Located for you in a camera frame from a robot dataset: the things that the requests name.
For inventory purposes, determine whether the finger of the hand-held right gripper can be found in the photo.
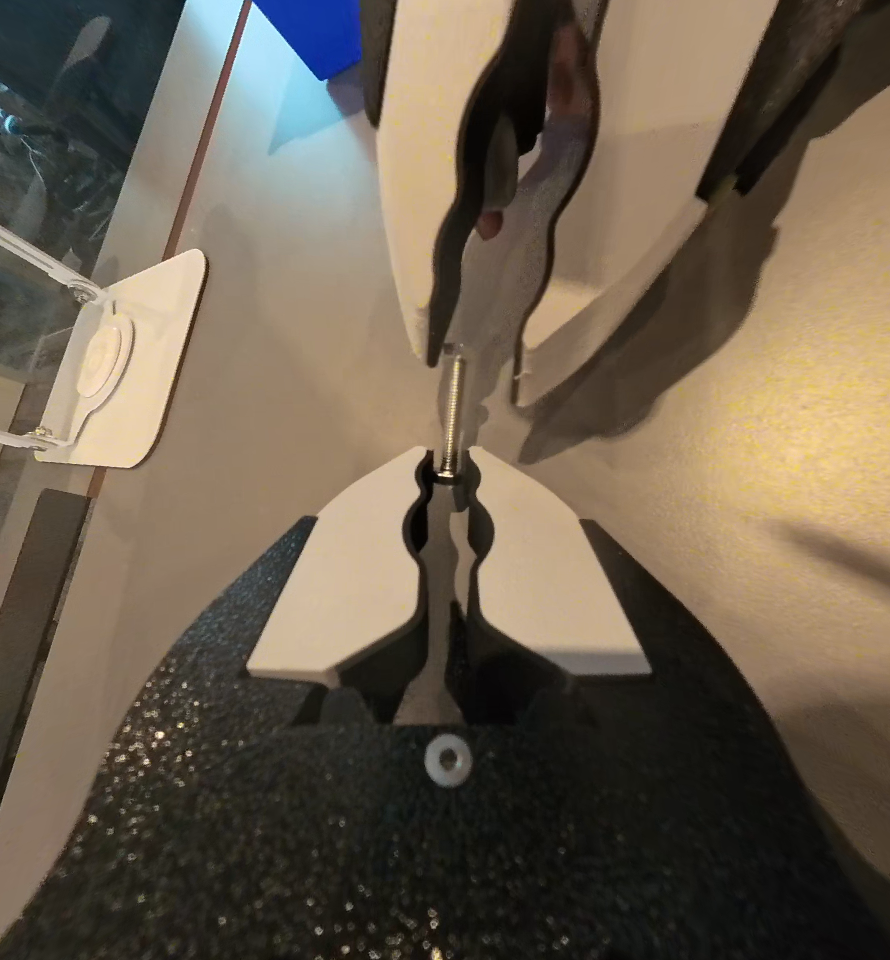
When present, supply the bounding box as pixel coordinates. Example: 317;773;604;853
376;0;558;369
514;0;783;408

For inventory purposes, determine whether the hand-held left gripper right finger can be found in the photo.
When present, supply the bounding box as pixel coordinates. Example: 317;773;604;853
463;446;653;680

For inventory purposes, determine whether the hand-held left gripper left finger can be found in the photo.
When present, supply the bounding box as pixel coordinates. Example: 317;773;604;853
246;444;434;687

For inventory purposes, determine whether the silver metal bolt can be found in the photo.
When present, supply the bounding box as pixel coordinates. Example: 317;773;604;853
437;342;467;475

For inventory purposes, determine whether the person's right hand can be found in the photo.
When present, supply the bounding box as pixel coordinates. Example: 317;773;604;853
481;33;597;235

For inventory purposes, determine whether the blue plastic bin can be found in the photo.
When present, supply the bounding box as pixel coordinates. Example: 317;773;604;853
253;0;363;82

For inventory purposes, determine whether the black flat table plate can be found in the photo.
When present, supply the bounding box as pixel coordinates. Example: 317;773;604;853
0;487;92;879

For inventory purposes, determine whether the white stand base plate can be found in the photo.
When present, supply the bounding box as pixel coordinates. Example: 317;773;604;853
34;249;208;472

